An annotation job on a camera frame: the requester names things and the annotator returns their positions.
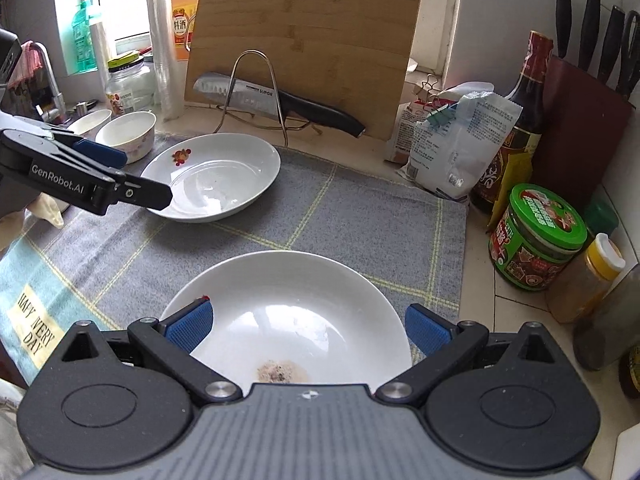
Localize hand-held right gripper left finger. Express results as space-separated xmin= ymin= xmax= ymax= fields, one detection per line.
xmin=45 ymin=300 xmax=244 ymax=407

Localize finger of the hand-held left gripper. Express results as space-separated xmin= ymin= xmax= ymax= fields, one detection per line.
xmin=47 ymin=122 xmax=129 ymax=171
xmin=92 ymin=172 xmax=174 ymax=215

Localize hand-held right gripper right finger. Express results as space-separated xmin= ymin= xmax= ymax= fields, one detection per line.
xmin=375 ymin=303 xmax=576 ymax=407

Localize white plate red flowers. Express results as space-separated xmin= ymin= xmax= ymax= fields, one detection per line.
xmin=140 ymin=133 xmax=282 ymax=224

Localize white flowered plate with stain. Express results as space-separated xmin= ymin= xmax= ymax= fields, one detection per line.
xmin=159 ymin=250 xmax=414 ymax=397

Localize glass jar yellow green lid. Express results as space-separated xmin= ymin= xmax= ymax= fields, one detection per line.
xmin=104 ymin=52 xmax=157 ymax=117

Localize steel faucet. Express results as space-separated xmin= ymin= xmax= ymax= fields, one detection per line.
xmin=30 ymin=42 xmax=68 ymax=126

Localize short clear plastic roll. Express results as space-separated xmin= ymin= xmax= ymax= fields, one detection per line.
xmin=89 ymin=12 xmax=117 ymax=111

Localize pink dish cloth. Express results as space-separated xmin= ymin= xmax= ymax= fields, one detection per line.
xmin=7 ymin=42 xmax=45 ymax=90

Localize tall clear plastic roll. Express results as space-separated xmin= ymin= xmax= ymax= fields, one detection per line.
xmin=146 ymin=0 xmax=187 ymax=121

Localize green pump soap bottle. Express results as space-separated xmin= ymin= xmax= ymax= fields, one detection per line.
xmin=71 ymin=0 xmax=98 ymax=73

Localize grey blue checked towel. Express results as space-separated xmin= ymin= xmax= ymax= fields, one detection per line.
xmin=0 ymin=130 xmax=468 ymax=391

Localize green lidded sauce jar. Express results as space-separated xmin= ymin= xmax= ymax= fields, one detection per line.
xmin=489 ymin=183 xmax=588 ymax=292

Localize orange cooking wine jug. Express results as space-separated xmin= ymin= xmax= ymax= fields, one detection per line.
xmin=170 ymin=0 xmax=207 ymax=63

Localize yellow spice jar white cap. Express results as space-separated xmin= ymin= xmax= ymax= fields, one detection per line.
xmin=545 ymin=233 xmax=627 ymax=324

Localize white printed plastic bag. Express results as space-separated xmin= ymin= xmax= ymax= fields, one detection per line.
xmin=397 ymin=91 xmax=523 ymax=206

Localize grey glass bottle red cap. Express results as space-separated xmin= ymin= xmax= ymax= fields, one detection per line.
xmin=572 ymin=260 xmax=640 ymax=372

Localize white bag red print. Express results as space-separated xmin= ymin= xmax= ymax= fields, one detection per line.
xmin=384 ymin=82 xmax=481 ymax=166

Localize green capped jar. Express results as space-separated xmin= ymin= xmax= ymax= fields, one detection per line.
xmin=581 ymin=200 xmax=621 ymax=241

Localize teal binder clip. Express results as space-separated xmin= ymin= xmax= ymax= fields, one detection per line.
xmin=427 ymin=101 xmax=460 ymax=127

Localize bamboo cutting board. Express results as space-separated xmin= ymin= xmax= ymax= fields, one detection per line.
xmin=184 ymin=0 xmax=426 ymax=142

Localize black binder clip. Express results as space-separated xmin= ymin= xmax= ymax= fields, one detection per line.
xmin=419 ymin=74 xmax=447 ymax=107

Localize dark soy sauce bottle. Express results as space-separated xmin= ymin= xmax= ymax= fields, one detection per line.
xmin=470 ymin=30 xmax=555 ymax=216

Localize dark red knife block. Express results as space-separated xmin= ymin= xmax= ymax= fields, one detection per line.
xmin=531 ymin=55 xmax=635 ymax=211

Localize black handled kitchen knife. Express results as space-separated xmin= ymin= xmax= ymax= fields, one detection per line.
xmin=192 ymin=72 xmax=367 ymax=139

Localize metal wire rack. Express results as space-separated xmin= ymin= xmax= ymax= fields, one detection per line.
xmin=216 ymin=50 xmax=321 ymax=148

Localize black knife handle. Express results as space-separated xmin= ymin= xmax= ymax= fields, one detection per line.
xmin=556 ymin=0 xmax=573 ymax=58
xmin=580 ymin=0 xmax=601 ymax=68
xmin=598 ymin=5 xmax=626 ymax=83

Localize black handled scissors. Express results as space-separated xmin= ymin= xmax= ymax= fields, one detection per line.
xmin=617 ymin=10 xmax=640 ymax=97

